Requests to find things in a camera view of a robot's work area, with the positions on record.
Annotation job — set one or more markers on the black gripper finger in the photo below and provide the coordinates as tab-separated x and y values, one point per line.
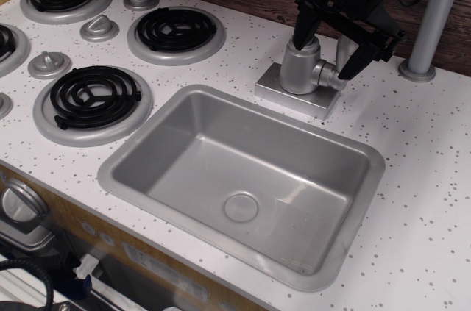
353	58
306	25

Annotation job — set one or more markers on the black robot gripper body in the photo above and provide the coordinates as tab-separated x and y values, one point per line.
362	21

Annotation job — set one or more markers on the silver faucet lever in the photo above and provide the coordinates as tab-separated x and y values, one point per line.
325	74

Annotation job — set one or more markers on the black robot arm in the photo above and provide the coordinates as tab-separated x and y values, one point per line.
364	22

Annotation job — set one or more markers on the grey support pole right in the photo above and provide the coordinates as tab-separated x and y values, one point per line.
418	67

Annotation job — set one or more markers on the silver faucet base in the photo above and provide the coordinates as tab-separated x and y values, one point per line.
289	83

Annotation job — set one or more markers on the back right stove burner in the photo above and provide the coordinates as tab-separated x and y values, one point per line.
176	36

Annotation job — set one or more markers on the grey toy sink basin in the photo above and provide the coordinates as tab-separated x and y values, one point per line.
283	196

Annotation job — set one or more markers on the silver stove knob top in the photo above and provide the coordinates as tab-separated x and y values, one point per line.
140	5

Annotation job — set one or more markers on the silver stove knob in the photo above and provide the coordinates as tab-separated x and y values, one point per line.
49	65
140	5
100	29

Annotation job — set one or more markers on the silver stove knob middle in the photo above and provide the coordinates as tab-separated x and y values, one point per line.
100	29

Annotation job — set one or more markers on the front right stove burner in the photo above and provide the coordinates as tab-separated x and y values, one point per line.
92	106

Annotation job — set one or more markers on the silver stove knob lower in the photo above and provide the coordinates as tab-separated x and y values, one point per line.
49	65

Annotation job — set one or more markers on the left edge stove burner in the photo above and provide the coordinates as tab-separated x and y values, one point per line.
15	47

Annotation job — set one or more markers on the silver oven dial front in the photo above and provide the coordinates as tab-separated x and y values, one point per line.
21	207

